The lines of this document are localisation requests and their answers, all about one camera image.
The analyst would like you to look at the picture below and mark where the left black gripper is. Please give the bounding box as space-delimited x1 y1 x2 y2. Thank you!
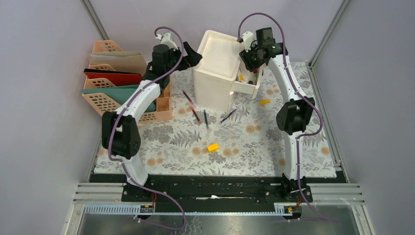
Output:
164 41 201 74

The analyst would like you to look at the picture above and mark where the clear green pen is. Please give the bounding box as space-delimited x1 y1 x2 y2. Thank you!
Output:
203 110 210 132

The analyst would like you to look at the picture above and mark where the red capped marker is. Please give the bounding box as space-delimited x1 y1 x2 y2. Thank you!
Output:
182 90 194 106

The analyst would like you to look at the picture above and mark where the orange clear pen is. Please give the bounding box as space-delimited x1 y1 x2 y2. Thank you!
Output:
191 107 202 124

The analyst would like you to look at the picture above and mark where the aluminium corner frame post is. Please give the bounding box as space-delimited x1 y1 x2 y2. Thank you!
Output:
80 0 110 40

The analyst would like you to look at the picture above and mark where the peach plastic file organizer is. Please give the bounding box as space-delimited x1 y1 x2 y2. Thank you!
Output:
81 40 173 124

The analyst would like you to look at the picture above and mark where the white top drawer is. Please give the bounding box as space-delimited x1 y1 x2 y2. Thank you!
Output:
231 62 264 99

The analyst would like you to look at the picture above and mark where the blue pen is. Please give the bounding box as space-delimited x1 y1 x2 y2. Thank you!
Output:
220 109 237 123

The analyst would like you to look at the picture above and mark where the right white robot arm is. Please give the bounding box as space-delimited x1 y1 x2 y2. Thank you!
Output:
237 27 315 202

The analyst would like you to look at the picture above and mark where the white three-drawer cabinet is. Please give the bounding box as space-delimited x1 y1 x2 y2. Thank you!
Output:
192 30 242 112

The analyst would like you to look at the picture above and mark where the yellow marker cap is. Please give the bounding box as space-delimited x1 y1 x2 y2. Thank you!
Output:
259 99 271 105

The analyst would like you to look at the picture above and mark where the beige notebook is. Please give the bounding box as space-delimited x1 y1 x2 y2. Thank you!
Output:
90 51 147 75

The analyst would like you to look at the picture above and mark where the red ring binder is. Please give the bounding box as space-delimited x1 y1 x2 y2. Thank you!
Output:
84 69 142 88

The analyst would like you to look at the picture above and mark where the teal folder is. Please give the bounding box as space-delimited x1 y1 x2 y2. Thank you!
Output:
81 80 161 118

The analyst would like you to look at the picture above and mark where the yellow eraser block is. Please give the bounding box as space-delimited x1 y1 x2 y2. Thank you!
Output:
207 143 219 153

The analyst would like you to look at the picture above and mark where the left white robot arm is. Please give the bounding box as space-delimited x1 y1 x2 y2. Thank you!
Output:
101 33 202 201

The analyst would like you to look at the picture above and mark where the floral table mat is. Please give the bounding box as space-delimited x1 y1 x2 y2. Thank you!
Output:
93 61 338 178

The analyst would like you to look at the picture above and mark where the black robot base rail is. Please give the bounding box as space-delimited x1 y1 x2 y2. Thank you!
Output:
89 173 347 213

